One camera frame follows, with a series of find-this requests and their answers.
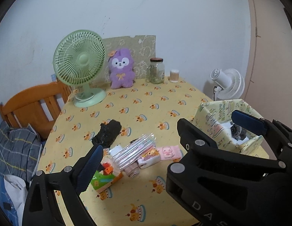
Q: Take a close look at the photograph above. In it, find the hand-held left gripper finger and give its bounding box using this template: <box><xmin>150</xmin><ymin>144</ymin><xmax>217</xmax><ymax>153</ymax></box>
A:
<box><xmin>22</xmin><ymin>144</ymin><xmax>104</xmax><ymax>226</ymax></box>

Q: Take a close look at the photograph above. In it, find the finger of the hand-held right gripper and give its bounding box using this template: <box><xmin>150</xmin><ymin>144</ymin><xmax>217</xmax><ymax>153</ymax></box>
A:
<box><xmin>231</xmin><ymin>110</ymin><xmax>292</xmax><ymax>163</ymax></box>
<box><xmin>166</xmin><ymin>118</ymin><xmax>287</xmax><ymax>226</ymax></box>

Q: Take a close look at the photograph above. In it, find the green and orange packet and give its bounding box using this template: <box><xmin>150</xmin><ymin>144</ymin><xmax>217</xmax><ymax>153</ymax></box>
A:
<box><xmin>90</xmin><ymin>157</ymin><xmax>124</xmax><ymax>193</ymax></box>

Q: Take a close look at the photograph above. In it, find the yellow patterned storage box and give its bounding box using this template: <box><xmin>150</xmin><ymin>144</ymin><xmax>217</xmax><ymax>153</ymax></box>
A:
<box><xmin>191</xmin><ymin>98</ymin><xmax>265</xmax><ymax>156</ymax></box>

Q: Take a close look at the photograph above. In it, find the pink pig-print packet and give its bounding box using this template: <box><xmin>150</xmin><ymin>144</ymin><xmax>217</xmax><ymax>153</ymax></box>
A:
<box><xmin>157</xmin><ymin>145</ymin><xmax>183</xmax><ymax>162</ymax></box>

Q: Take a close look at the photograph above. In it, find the white tissue packet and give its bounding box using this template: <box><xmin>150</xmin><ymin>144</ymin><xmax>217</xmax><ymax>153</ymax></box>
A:
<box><xmin>109</xmin><ymin>145</ymin><xmax>123</xmax><ymax>158</ymax></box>

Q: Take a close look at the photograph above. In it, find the black plastic bundle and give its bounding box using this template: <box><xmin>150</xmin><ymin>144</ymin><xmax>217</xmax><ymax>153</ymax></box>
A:
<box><xmin>91</xmin><ymin>119</ymin><xmax>122</xmax><ymax>148</ymax></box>

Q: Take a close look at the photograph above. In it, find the clear plastic packet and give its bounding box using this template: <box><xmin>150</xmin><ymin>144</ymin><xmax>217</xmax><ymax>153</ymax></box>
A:
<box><xmin>111</xmin><ymin>133</ymin><xmax>157</xmax><ymax>170</ymax></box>

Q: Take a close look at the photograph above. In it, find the cartoon-print tissue packet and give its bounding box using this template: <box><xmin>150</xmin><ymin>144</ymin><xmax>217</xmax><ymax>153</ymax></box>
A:
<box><xmin>138</xmin><ymin>149</ymin><xmax>161</xmax><ymax>169</ymax></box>

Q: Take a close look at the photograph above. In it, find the dark fuzzy cloth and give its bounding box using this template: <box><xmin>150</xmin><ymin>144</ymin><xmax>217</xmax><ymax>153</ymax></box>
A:
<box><xmin>230</xmin><ymin>122</ymin><xmax>250</xmax><ymax>140</ymax></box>

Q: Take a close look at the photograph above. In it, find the white standing fan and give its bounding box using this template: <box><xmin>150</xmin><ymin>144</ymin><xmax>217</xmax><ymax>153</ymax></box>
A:
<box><xmin>210</xmin><ymin>68</ymin><xmax>246</xmax><ymax>101</ymax></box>

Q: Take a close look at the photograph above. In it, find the yellow cake-print tablecloth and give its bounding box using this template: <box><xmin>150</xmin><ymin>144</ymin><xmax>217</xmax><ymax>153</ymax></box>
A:
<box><xmin>37</xmin><ymin>76</ymin><xmax>270</xmax><ymax>226</ymax></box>

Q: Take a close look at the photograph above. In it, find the cotton swab container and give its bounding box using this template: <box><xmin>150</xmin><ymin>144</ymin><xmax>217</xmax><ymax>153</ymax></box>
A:
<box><xmin>170</xmin><ymin>69</ymin><xmax>180</xmax><ymax>83</ymax></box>

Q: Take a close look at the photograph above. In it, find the glass jar with brown lid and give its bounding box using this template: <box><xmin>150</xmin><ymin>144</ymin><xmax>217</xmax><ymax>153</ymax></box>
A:
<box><xmin>147</xmin><ymin>58</ymin><xmax>166</xmax><ymax>85</ymax></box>

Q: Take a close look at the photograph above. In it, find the grey plaid pillow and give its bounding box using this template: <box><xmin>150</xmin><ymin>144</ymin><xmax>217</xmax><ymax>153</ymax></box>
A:
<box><xmin>0</xmin><ymin>122</ymin><xmax>43</xmax><ymax>184</ymax></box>

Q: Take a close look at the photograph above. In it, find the white bedding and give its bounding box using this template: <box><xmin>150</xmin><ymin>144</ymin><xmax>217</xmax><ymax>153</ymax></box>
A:
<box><xmin>4</xmin><ymin>174</ymin><xmax>29</xmax><ymax>226</ymax></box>

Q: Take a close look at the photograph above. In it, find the purple plush toy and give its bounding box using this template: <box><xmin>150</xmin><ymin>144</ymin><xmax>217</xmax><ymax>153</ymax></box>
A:
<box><xmin>108</xmin><ymin>48</ymin><xmax>136</xmax><ymax>90</ymax></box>

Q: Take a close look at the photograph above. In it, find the wooden chair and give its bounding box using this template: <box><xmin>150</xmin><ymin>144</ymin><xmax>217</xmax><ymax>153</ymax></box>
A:
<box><xmin>0</xmin><ymin>81</ymin><xmax>71</xmax><ymax>142</ymax></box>

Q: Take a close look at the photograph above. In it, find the blue bedsheet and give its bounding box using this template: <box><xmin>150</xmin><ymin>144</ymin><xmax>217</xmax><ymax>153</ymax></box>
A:
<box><xmin>0</xmin><ymin>113</ymin><xmax>24</xmax><ymax>226</ymax></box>

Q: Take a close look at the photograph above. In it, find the olive patterned board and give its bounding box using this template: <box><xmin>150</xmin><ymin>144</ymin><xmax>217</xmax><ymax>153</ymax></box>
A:
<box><xmin>91</xmin><ymin>35</ymin><xmax>157</xmax><ymax>88</ymax></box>

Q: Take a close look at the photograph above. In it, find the green desk fan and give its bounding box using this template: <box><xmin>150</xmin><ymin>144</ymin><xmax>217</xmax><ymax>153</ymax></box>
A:
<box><xmin>53</xmin><ymin>29</ymin><xmax>107</xmax><ymax>109</ymax></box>

